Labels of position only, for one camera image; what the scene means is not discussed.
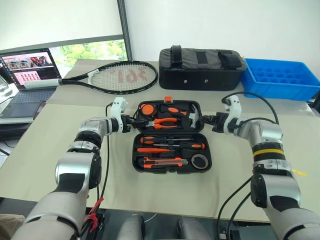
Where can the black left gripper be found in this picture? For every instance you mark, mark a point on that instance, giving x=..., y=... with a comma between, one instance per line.
x=129, y=122

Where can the black orange utility knife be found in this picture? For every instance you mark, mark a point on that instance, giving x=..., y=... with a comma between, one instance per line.
x=162, y=162

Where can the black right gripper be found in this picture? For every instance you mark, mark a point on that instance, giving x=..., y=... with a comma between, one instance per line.
x=219, y=122

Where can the black grey fabric bag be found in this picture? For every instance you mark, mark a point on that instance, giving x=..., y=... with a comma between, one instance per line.
x=200, y=80

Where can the grey rounded robot leg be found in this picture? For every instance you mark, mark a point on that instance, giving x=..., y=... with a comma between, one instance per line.
x=192, y=228
x=131, y=228

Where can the white plastic packaging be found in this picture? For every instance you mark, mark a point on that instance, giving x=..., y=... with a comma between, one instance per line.
x=6, y=87

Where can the black electrical tape roll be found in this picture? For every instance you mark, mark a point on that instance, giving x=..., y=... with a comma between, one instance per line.
x=194, y=163

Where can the thin shaft screwdriver orange black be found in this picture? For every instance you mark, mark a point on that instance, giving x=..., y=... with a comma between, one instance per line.
x=195, y=146

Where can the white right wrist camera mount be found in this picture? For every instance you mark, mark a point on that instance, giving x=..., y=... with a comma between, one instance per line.
x=233, y=107

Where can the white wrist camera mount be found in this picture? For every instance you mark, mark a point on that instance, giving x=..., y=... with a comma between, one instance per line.
x=233, y=107
x=118, y=105

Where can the grey window frame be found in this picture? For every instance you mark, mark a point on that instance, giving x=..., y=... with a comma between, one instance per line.
x=124, y=25

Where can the black tennis racket white grip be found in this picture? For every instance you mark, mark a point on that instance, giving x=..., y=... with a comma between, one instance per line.
x=75, y=81

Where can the orange tape measure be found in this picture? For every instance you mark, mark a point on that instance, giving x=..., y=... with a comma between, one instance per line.
x=148, y=110

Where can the yellow tape strip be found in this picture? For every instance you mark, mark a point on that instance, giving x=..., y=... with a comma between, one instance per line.
x=300, y=172

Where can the thick shaft screwdriver orange black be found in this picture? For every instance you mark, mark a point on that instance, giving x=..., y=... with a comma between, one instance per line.
x=150, y=139

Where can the open laptop computer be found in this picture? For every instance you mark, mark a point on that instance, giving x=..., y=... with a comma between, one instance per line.
x=27, y=67

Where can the brown rounded object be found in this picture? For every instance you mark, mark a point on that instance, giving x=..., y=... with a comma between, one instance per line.
x=10, y=227

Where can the blue plastic divided crate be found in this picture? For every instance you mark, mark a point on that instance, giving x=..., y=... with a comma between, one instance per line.
x=280, y=90

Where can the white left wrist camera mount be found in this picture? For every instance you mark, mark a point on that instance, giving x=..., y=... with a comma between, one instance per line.
x=118, y=105

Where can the orange voltage tester pen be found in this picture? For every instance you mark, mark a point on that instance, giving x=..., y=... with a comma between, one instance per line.
x=150, y=150

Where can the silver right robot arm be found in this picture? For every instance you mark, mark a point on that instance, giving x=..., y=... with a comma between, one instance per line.
x=275, y=185

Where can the black tool case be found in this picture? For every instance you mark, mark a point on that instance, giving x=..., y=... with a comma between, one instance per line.
x=172, y=170

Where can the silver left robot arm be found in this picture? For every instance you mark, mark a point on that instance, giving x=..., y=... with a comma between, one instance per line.
x=72, y=170

